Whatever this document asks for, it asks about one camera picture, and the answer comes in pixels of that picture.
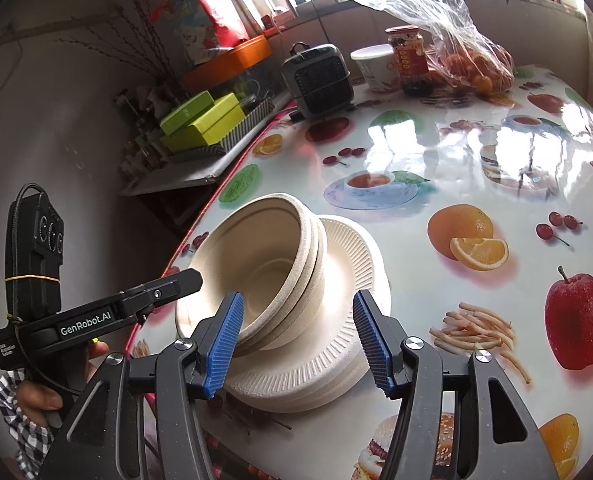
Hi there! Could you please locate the white paper plate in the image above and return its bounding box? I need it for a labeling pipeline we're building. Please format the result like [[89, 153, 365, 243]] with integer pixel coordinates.
[[225, 292, 367, 413], [225, 214, 391, 408], [226, 314, 368, 414]]

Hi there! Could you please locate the beige paper bowl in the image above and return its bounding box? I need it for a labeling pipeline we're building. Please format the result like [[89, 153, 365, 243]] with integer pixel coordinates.
[[176, 193, 315, 344], [234, 200, 328, 358], [234, 214, 328, 358]]

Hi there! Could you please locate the checkered left sleeve forearm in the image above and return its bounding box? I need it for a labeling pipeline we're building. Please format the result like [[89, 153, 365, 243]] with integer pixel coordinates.
[[0, 370, 54, 479]]

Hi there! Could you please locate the person's left hand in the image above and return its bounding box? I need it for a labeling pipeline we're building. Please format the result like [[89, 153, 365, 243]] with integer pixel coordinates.
[[16, 339, 110, 427]]

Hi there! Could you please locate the plaid cloth under table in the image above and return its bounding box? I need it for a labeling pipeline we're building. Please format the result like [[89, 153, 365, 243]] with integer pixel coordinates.
[[144, 401, 272, 480]]

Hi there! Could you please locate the grey striped tray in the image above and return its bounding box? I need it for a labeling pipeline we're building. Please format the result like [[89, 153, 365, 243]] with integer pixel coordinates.
[[168, 96, 276, 164]]

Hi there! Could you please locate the fruit print tablecloth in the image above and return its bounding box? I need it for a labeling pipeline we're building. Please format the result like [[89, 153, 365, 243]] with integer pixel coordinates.
[[168, 67, 593, 479]]

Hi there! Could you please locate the upper lime green box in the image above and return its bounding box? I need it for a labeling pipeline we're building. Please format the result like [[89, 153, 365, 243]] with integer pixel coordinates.
[[160, 91, 214, 136]]

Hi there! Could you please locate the lime green box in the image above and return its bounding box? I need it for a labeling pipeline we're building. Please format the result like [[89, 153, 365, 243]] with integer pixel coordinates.
[[161, 93, 246, 154], [160, 91, 214, 136]]

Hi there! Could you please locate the lower lime green box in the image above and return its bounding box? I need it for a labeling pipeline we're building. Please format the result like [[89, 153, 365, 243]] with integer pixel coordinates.
[[161, 93, 246, 154]]

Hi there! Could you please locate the orange shelf box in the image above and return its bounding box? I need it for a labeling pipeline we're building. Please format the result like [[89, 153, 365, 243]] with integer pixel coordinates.
[[182, 36, 272, 94]]

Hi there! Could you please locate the small grey desk heater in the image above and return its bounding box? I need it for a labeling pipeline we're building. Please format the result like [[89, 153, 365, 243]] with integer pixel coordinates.
[[281, 41, 354, 119]]

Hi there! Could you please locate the red labelled sauce jar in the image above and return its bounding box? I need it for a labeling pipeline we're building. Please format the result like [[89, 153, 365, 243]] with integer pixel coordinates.
[[385, 25, 432, 98]]

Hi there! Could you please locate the red gift bag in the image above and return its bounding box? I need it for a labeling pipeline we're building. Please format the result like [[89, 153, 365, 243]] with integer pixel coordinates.
[[150, 0, 250, 65]]

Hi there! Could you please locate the plastic bag of oranges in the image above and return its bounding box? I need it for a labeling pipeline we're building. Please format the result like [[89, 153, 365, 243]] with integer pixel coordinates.
[[355, 0, 515, 96]]

